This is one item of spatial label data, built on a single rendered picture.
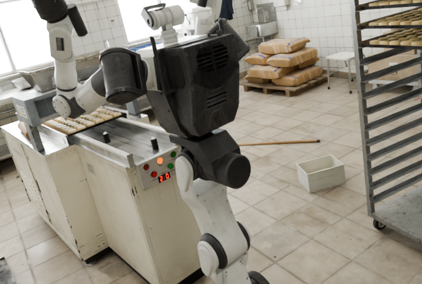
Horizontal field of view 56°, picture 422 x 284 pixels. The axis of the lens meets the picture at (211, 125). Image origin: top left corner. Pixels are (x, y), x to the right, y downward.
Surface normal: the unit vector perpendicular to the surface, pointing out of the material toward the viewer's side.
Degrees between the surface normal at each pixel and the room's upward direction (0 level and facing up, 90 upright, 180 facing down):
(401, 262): 0
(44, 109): 90
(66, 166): 90
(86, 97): 98
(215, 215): 74
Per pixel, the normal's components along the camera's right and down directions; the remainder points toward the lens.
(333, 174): 0.18, 0.28
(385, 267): -0.19, -0.93
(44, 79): 0.64, 0.51
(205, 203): 0.55, -0.13
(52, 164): 0.62, 0.13
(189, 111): -0.76, 0.35
